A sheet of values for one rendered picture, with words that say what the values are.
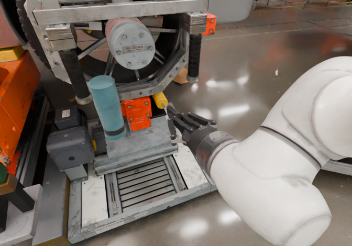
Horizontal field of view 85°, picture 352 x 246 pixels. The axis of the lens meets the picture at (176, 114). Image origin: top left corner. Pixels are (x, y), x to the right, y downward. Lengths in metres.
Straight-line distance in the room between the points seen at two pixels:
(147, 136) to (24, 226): 0.69
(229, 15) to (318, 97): 1.11
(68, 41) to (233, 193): 0.46
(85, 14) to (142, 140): 0.80
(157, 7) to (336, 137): 0.46
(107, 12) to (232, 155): 0.43
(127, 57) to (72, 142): 0.55
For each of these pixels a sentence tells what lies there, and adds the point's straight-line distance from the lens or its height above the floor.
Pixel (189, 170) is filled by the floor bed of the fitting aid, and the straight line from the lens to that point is 1.20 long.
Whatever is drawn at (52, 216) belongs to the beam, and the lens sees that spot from 1.17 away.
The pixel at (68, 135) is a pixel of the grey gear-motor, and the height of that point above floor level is 0.40.
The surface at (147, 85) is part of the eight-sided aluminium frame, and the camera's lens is 0.91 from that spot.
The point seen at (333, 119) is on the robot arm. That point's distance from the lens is 0.29.
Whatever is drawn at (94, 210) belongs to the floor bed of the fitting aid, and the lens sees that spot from 1.16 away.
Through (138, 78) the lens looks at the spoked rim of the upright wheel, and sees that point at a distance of 0.95.
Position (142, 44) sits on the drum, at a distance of 0.62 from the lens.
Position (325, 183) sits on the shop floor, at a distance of 1.54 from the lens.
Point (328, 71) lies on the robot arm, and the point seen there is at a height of 0.95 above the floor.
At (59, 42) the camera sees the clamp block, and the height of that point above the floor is 0.92.
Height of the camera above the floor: 1.07
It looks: 40 degrees down
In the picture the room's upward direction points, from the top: straight up
